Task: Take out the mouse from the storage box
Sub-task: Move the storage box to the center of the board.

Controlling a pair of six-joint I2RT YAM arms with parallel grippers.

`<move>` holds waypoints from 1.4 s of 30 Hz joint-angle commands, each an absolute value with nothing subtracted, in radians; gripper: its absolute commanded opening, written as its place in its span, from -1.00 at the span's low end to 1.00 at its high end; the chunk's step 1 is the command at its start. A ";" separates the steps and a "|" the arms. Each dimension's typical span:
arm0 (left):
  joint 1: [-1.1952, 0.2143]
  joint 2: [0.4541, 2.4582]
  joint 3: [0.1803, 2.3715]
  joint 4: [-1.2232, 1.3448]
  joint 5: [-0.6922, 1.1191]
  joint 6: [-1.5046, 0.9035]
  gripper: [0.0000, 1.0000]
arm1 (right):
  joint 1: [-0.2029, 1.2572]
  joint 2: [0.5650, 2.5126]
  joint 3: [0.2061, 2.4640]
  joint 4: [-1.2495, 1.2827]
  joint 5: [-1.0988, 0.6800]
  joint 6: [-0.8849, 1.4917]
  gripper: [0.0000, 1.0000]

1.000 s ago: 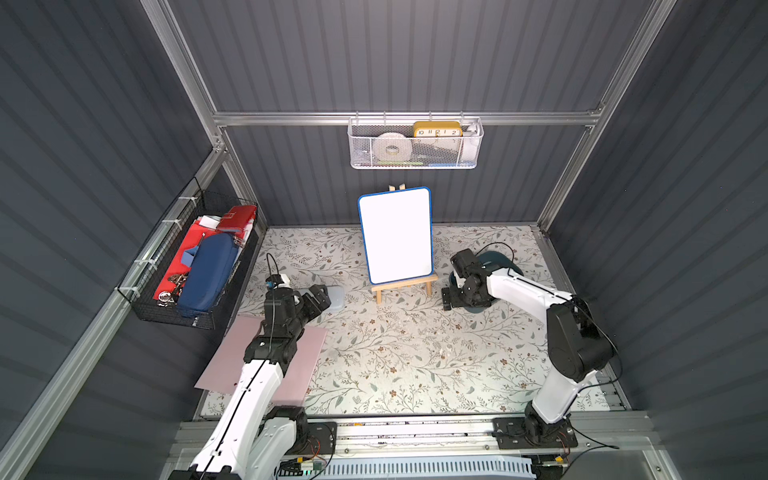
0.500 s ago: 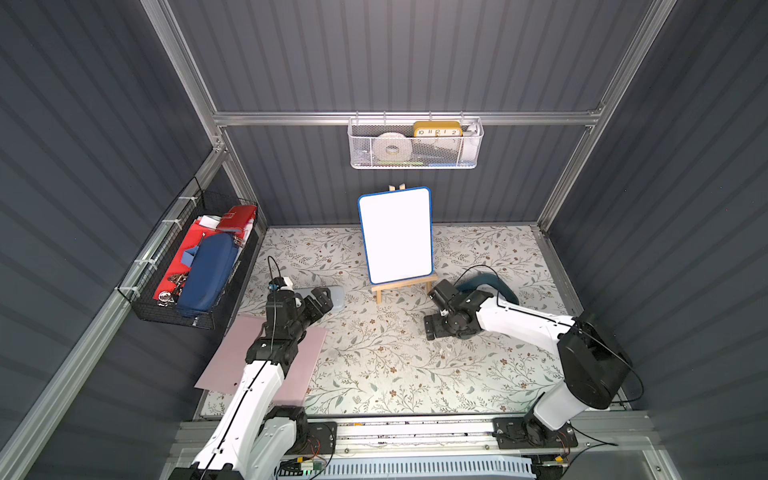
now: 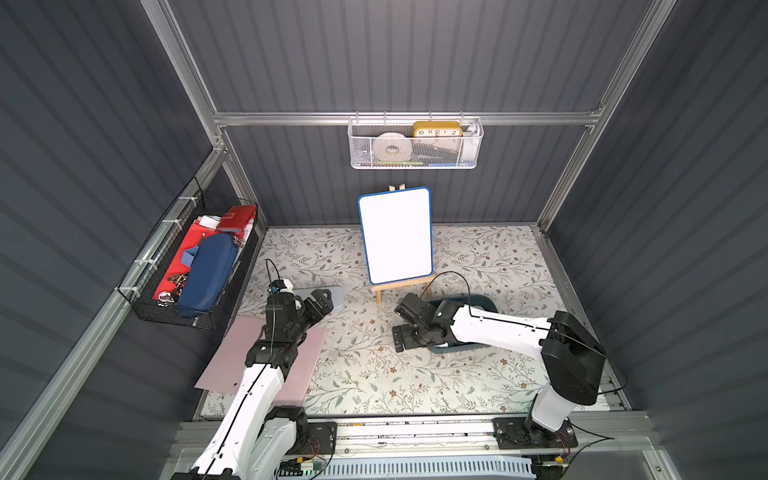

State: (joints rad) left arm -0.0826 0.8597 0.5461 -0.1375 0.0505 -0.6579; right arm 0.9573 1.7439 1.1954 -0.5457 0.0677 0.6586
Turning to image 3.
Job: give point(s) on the grey blue flat case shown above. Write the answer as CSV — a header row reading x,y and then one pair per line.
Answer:
x,y
337,295

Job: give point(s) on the wooden easel stand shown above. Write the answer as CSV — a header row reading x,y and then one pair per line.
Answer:
x,y
403,285

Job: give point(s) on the yellow clock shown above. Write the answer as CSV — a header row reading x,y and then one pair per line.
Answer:
x,y
436,129

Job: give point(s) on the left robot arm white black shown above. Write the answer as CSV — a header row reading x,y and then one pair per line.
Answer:
x,y
255,434

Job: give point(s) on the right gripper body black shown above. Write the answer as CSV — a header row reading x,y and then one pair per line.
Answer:
x,y
408,324

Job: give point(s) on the teal plastic storage box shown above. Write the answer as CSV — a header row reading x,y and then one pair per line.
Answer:
x,y
478,303

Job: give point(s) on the pink paper sheet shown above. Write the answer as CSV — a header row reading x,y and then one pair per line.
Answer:
x,y
225,370

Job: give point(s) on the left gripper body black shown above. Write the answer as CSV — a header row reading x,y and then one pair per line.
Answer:
x,y
315,306

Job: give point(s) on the white tape roll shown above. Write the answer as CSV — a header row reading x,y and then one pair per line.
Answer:
x,y
392,147

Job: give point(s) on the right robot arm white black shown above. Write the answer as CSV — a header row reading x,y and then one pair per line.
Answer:
x,y
572,357

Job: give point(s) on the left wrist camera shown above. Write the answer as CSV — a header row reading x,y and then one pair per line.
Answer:
x,y
280,285

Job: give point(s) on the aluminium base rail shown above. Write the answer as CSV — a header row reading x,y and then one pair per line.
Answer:
x,y
611,444

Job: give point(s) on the black wire wall basket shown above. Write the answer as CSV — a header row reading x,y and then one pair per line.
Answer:
x,y
139,290

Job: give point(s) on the white board blue frame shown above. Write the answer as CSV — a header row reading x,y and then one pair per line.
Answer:
x,y
396,235

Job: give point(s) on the navy blue pouch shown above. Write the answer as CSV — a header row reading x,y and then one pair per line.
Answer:
x,y
209,273

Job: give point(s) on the white bottle in basket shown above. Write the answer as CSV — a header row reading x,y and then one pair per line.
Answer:
x,y
472,141

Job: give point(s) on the white wire mesh basket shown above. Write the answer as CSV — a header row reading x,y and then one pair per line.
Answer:
x,y
441,153

